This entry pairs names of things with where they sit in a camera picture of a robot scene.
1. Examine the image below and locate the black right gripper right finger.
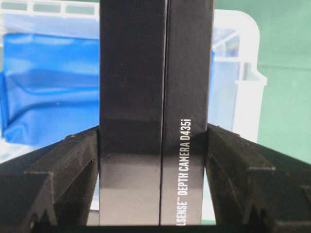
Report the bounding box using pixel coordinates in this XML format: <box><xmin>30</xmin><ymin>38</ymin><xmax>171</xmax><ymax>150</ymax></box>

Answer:
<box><xmin>206</xmin><ymin>124</ymin><xmax>311</xmax><ymax>233</ymax></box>

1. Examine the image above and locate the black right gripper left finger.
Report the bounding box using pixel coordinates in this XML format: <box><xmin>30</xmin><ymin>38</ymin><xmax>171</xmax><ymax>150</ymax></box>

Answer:
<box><xmin>0</xmin><ymin>127</ymin><xmax>99</xmax><ymax>233</ymax></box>

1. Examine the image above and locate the black RealSense box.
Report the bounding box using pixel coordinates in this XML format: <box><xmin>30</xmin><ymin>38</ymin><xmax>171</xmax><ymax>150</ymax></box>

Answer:
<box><xmin>99</xmin><ymin>0</ymin><xmax>214</xmax><ymax>226</ymax></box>

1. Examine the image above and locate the clear plastic storage case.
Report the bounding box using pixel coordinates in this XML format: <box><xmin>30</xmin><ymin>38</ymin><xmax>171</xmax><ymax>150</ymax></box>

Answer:
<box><xmin>0</xmin><ymin>0</ymin><xmax>268</xmax><ymax>226</ymax></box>

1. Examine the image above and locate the blue cloth liner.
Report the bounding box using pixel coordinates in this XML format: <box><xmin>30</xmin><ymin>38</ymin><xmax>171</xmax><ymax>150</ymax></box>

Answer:
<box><xmin>0</xmin><ymin>33</ymin><xmax>209</xmax><ymax>154</ymax></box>

